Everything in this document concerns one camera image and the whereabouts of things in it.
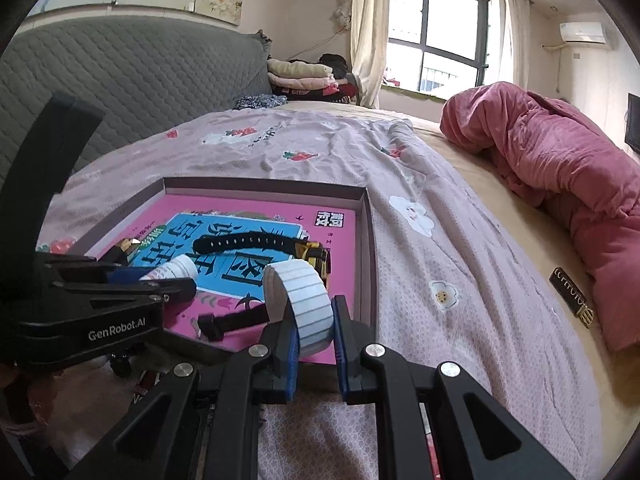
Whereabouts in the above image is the grey quilted headboard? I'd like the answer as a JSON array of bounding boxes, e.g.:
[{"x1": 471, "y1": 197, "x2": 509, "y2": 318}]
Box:
[{"x1": 0, "y1": 10, "x2": 273, "y2": 196}]

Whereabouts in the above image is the shallow cardboard box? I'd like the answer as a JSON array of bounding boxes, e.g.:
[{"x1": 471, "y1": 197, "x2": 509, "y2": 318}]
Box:
[{"x1": 82, "y1": 176, "x2": 378, "y2": 367}]

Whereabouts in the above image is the white ribbed jar lid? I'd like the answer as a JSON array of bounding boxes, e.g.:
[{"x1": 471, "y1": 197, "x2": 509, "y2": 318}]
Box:
[{"x1": 263, "y1": 259, "x2": 335, "y2": 361}]

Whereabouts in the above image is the white pill bottle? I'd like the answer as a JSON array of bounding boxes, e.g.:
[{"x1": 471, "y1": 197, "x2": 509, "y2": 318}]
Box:
[{"x1": 140, "y1": 254, "x2": 199, "y2": 282}]

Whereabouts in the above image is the pink quilt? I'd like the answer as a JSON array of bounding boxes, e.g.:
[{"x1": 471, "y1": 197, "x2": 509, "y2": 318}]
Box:
[{"x1": 440, "y1": 82, "x2": 640, "y2": 353}]

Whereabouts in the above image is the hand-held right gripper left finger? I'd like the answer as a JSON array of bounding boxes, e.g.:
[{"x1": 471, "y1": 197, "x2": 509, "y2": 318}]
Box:
[{"x1": 65, "y1": 310, "x2": 301, "y2": 480}]

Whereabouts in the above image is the window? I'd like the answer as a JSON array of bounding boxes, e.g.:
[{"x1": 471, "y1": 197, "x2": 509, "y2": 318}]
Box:
[{"x1": 385, "y1": 0, "x2": 503, "y2": 96}]

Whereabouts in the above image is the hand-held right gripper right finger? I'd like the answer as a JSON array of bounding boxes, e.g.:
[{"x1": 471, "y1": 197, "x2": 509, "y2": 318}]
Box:
[{"x1": 331, "y1": 294, "x2": 576, "y2": 480}]

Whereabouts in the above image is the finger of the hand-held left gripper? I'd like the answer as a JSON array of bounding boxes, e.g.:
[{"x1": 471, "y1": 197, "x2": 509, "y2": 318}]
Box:
[
  {"x1": 50, "y1": 277, "x2": 197, "y2": 306},
  {"x1": 35, "y1": 252, "x2": 156, "y2": 286}
]

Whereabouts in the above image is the black lipstick with gold band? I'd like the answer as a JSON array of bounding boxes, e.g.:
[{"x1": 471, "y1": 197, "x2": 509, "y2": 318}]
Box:
[{"x1": 100, "y1": 238, "x2": 141, "y2": 266}]

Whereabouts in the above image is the stack of folded clothes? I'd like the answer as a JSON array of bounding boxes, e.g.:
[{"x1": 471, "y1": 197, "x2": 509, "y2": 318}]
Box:
[{"x1": 266, "y1": 52, "x2": 363, "y2": 106}]

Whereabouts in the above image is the dark patterned cloth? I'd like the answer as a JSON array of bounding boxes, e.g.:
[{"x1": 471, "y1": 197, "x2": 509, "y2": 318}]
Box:
[{"x1": 234, "y1": 94, "x2": 287, "y2": 111}]

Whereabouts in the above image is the beige bed sheet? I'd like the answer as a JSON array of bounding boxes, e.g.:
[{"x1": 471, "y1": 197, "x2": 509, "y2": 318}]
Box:
[{"x1": 270, "y1": 100, "x2": 640, "y2": 480}]

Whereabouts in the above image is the white air conditioner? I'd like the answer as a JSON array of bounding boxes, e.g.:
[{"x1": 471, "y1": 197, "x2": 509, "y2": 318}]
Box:
[{"x1": 557, "y1": 21, "x2": 613, "y2": 51}]

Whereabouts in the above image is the pink book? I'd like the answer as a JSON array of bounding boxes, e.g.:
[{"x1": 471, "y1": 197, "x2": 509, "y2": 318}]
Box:
[{"x1": 92, "y1": 194, "x2": 362, "y2": 363}]

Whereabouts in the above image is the black hair clip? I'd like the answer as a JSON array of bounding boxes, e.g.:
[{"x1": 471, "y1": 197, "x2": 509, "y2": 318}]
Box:
[{"x1": 110, "y1": 352, "x2": 136, "y2": 378}]

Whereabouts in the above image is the wall television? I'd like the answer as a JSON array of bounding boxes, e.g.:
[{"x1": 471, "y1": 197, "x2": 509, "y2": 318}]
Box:
[{"x1": 625, "y1": 91, "x2": 640, "y2": 153}]

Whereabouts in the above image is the yellow black wrist watch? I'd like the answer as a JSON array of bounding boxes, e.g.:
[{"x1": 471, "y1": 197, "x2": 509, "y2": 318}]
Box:
[{"x1": 192, "y1": 227, "x2": 332, "y2": 343}]

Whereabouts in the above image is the black gold mattress label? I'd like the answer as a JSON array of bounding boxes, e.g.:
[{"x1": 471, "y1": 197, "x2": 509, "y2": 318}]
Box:
[{"x1": 549, "y1": 266, "x2": 595, "y2": 330}]

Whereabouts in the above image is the cream curtain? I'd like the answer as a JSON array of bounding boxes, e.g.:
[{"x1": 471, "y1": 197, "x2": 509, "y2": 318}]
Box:
[
  {"x1": 350, "y1": 0, "x2": 393, "y2": 110},
  {"x1": 497, "y1": 0, "x2": 531, "y2": 92}
]

